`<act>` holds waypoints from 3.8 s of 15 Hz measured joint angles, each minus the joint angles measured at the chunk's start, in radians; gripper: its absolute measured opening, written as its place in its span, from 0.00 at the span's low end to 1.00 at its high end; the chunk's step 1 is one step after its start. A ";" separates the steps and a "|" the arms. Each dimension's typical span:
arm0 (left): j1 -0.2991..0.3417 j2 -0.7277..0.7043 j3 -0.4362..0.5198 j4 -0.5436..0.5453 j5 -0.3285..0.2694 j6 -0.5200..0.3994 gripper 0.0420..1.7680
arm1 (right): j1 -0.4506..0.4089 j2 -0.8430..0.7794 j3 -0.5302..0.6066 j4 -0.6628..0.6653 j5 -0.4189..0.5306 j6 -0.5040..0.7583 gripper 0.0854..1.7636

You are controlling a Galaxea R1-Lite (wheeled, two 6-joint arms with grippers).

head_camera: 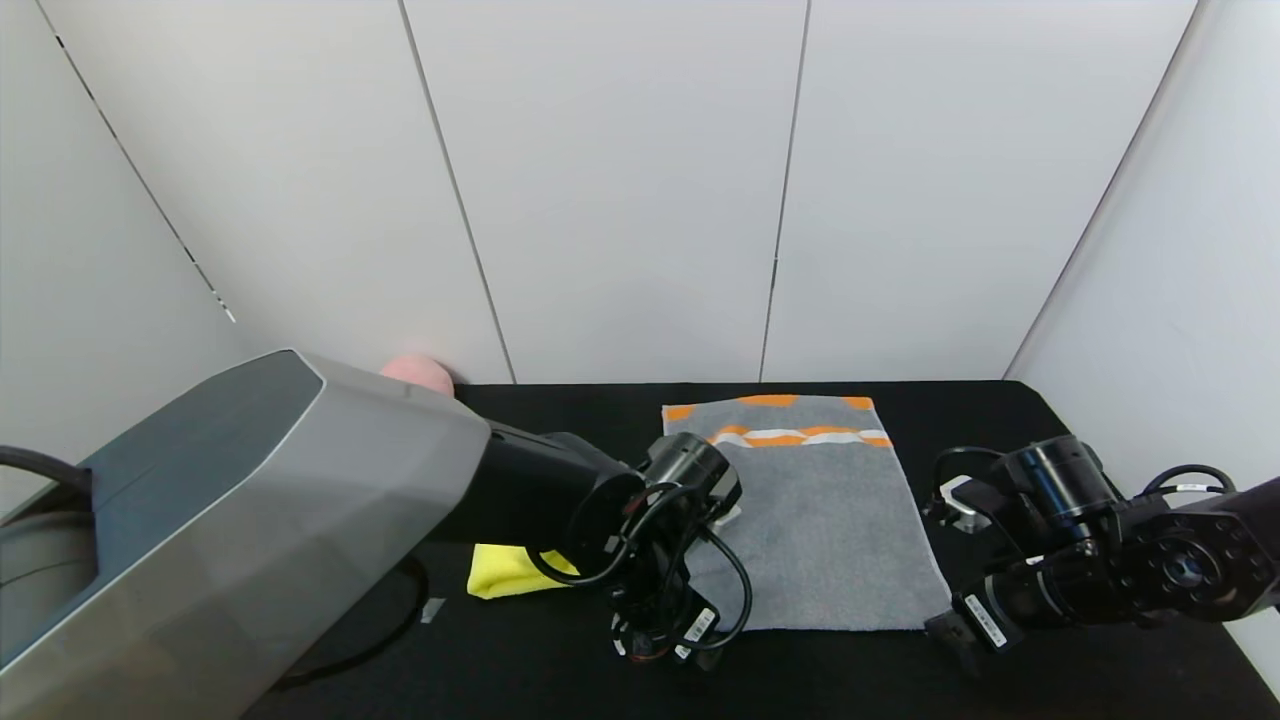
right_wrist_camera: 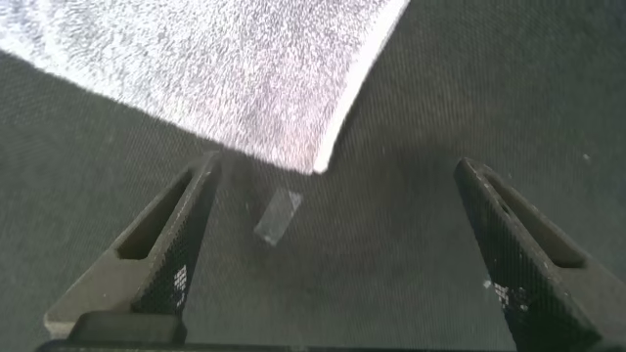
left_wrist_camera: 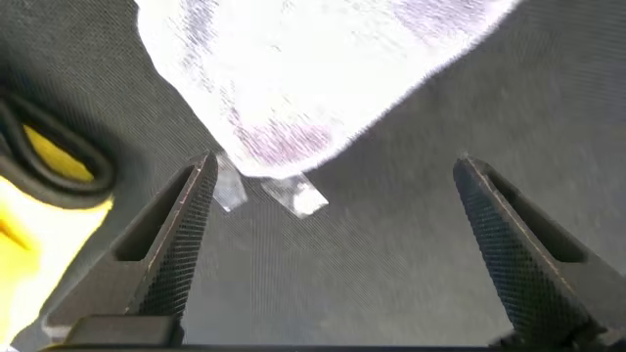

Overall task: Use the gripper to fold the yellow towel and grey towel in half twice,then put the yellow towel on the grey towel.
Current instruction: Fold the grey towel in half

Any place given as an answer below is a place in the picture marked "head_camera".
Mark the yellow microfibre towel black trim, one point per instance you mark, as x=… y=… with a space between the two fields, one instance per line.
x=500 y=572

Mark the grey towel with orange stripes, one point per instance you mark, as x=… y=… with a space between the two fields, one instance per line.
x=830 y=520

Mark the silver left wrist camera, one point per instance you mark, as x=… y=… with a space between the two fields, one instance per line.
x=730 y=515

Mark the pink peach plush toy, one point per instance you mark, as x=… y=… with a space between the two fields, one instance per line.
x=420 y=370

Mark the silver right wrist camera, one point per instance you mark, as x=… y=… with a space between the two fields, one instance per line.
x=965 y=515

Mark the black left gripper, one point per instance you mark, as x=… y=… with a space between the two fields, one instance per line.
x=693 y=630

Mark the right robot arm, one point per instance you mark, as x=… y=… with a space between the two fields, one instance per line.
x=1180 y=570

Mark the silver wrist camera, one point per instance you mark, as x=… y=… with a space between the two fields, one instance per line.
x=965 y=515
x=730 y=515

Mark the grey tape strip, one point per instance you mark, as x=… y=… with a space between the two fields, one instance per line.
x=432 y=609

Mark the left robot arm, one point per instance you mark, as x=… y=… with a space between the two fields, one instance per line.
x=300 y=500

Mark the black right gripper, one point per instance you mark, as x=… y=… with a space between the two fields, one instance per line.
x=985 y=622

